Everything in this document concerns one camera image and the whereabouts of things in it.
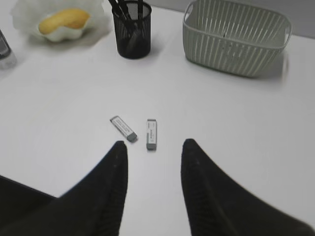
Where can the green plastic woven basket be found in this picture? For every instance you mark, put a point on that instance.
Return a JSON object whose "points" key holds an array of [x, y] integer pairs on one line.
{"points": [[234, 37]]}

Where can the grey white eraser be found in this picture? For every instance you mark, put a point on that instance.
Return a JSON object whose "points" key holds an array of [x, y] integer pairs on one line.
{"points": [[124, 129], [151, 142]]}

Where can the yellow mango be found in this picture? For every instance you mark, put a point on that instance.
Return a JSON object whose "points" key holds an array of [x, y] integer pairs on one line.
{"points": [[73, 18]]}

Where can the black mesh pen holder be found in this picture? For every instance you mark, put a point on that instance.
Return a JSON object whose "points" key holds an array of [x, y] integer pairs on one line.
{"points": [[133, 37]]}

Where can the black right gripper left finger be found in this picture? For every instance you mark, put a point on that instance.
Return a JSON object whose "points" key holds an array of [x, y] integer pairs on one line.
{"points": [[93, 207]]}

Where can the black marker pen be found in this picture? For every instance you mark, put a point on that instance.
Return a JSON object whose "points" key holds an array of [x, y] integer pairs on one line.
{"points": [[124, 8], [116, 8], [140, 9]]}

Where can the clear water bottle green label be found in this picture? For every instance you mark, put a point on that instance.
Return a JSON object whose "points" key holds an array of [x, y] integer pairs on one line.
{"points": [[7, 57]]}

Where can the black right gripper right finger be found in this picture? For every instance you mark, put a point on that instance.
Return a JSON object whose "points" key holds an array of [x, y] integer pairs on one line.
{"points": [[218, 206]]}

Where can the pale green wavy plate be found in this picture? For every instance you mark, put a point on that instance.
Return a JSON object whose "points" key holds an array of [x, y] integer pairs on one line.
{"points": [[27, 14]]}

